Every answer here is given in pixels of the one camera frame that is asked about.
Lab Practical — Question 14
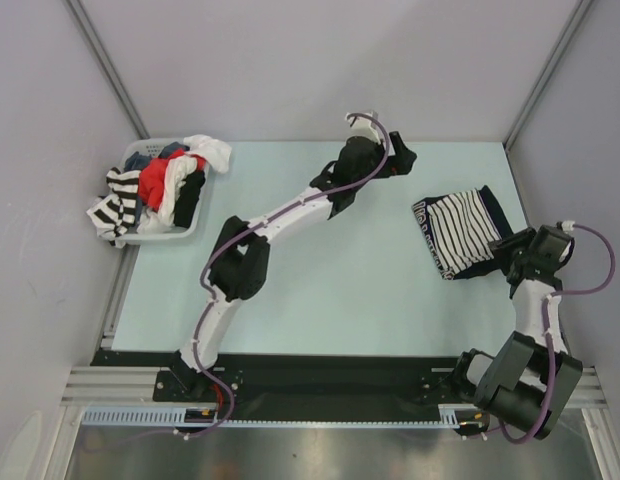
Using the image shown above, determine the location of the slotted cable duct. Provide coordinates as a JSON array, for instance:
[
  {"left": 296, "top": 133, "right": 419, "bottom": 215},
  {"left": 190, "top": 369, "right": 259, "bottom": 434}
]
[{"left": 81, "top": 404, "right": 489, "bottom": 431}]

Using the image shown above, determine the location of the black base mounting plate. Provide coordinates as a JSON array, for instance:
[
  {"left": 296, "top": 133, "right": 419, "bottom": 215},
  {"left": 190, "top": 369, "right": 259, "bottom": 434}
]
[{"left": 92, "top": 350, "right": 469, "bottom": 420}]

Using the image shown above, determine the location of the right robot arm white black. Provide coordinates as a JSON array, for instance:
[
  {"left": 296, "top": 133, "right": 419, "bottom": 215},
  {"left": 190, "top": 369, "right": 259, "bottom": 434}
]
[{"left": 451, "top": 225, "right": 583, "bottom": 443}]

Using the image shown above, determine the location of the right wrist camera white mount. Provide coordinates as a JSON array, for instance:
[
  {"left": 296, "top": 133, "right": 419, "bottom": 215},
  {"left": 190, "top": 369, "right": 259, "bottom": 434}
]
[{"left": 557, "top": 219, "right": 577, "bottom": 264}]

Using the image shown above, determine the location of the aluminium extrusion rail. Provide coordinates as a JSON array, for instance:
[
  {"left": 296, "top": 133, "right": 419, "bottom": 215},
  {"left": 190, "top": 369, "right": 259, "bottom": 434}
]
[{"left": 61, "top": 366, "right": 608, "bottom": 409}]

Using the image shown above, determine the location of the navy tank top red trim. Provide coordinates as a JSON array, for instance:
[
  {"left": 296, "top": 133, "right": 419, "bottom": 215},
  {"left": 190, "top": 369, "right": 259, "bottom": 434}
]
[{"left": 412, "top": 184, "right": 519, "bottom": 282}]

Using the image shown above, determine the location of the grey plastic laundry basket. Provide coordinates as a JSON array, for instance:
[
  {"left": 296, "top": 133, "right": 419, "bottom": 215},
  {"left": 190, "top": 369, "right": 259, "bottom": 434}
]
[{"left": 121, "top": 138, "right": 215, "bottom": 245}]

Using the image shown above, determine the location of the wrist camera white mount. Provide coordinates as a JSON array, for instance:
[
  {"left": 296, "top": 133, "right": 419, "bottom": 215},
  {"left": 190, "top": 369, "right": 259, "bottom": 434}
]
[
  {"left": 557, "top": 219, "right": 577, "bottom": 264},
  {"left": 345, "top": 111, "right": 385, "bottom": 145}
]

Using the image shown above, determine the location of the grey blue tank top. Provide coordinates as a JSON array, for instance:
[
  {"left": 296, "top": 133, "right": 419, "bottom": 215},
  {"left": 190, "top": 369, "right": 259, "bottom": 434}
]
[{"left": 123, "top": 141, "right": 190, "bottom": 171}]

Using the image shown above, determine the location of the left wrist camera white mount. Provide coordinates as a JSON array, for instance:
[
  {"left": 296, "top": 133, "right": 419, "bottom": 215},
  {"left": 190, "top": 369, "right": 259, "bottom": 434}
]
[{"left": 345, "top": 111, "right": 385, "bottom": 145}]

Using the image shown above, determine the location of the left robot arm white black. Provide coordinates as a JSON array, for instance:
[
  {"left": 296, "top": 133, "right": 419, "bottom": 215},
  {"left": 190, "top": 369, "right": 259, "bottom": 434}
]
[{"left": 170, "top": 131, "right": 417, "bottom": 400}]

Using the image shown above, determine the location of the black white striped tank top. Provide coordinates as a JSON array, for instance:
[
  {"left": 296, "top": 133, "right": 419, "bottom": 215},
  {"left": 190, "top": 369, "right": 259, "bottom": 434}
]
[{"left": 86, "top": 167, "right": 140, "bottom": 248}]

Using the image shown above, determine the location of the thin striped white tank top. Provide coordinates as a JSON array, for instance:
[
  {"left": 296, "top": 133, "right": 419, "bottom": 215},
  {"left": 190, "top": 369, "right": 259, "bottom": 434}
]
[{"left": 420, "top": 188, "right": 496, "bottom": 275}]

